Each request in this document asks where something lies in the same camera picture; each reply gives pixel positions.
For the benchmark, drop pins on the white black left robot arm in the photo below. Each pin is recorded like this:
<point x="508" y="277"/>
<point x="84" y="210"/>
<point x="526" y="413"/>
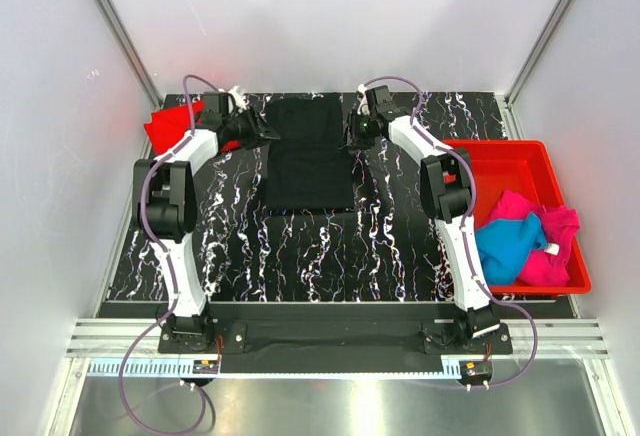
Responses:
<point x="165" y="206"/>

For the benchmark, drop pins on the aluminium frame post right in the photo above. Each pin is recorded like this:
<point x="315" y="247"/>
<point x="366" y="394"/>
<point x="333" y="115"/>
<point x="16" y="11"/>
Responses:
<point x="556" y="17"/>

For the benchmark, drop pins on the aluminium frame post left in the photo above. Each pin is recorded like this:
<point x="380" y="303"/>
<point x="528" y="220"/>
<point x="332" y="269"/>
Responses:
<point x="109" y="12"/>

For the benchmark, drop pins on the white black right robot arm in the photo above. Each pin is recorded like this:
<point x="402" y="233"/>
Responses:
<point x="448" y="195"/>

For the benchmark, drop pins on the folded red t shirt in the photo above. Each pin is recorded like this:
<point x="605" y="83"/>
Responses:
<point x="170" y="126"/>

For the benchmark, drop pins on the pink t shirt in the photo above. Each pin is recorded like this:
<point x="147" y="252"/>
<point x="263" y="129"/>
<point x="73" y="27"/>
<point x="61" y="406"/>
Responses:
<point x="560" y="225"/>

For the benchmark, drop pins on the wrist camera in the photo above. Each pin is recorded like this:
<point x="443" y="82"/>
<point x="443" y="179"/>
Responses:
<point x="235" y="95"/>
<point x="363" y="105"/>

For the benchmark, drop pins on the aluminium front rail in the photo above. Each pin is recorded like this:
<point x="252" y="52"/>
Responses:
<point x="557" y="338"/>

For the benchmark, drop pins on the blue t shirt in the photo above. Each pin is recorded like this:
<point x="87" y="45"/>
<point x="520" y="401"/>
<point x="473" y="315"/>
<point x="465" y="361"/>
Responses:
<point x="505" y="246"/>

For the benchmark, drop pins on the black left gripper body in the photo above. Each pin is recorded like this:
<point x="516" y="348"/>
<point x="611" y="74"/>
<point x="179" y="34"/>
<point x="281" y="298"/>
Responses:
<point x="246" y="129"/>

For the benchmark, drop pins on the aluminium frame post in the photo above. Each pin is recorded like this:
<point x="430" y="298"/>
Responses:
<point x="556" y="17"/>
<point x="109" y="12"/>

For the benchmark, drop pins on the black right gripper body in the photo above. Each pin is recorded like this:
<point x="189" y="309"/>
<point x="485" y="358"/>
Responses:
<point x="360" y="132"/>

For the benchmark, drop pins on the black t shirt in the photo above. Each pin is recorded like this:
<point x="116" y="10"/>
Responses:
<point x="308" y="168"/>

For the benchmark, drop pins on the white slotted cable duct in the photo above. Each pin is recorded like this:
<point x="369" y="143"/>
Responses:
<point x="190" y="368"/>

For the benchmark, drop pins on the red plastic bin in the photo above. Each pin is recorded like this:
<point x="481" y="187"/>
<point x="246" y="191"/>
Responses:
<point x="525" y="168"/>

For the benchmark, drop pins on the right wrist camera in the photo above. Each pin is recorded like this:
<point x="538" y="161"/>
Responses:
<point x="363" y="105"/>

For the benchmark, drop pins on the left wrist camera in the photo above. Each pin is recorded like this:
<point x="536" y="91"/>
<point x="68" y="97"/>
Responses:
<point x="235" y="95"/>

